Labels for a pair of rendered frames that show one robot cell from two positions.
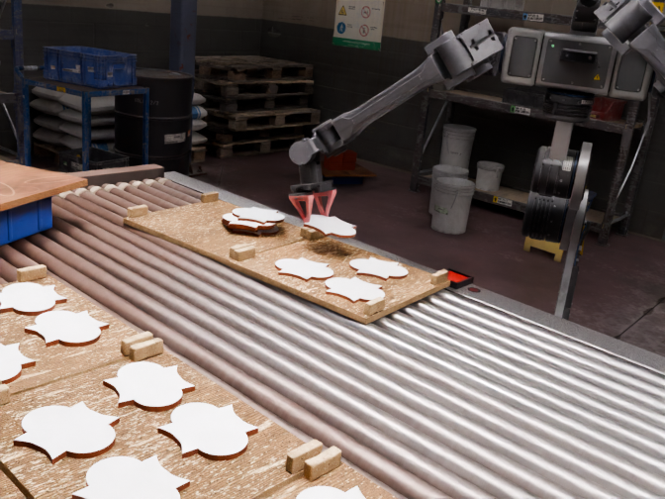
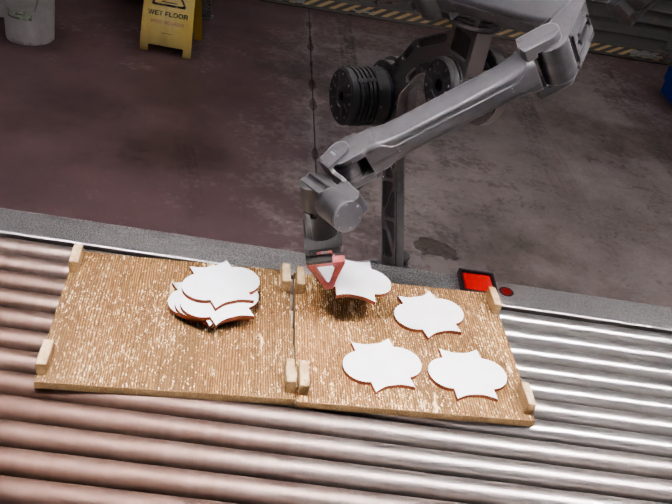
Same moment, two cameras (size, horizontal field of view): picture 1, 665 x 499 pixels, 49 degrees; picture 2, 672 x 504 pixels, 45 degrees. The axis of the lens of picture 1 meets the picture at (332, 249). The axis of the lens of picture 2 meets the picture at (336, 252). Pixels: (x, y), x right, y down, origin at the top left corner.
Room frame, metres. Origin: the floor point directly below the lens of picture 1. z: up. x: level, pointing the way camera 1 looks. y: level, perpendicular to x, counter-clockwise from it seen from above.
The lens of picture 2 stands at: (0.97, 0.93, 1.88)
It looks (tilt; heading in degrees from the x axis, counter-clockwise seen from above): 34 degrees down; 313
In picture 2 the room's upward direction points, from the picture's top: 12 degrees clockwise
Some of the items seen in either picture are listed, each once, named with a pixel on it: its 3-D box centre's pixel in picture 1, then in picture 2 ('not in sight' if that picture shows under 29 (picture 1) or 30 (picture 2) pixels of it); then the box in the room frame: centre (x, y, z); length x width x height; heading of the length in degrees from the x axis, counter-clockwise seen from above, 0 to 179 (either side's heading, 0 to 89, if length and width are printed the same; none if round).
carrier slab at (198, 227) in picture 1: (223, 228); (176, 322); (1.89, 0.31, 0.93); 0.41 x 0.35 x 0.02; 54
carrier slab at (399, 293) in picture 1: (340, 273); (404, 344); (1.64, -0.03, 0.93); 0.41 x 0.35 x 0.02; 53
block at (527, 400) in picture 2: (374, 306); (526, 397); (1.42, -0.10, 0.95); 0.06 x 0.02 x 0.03; 143
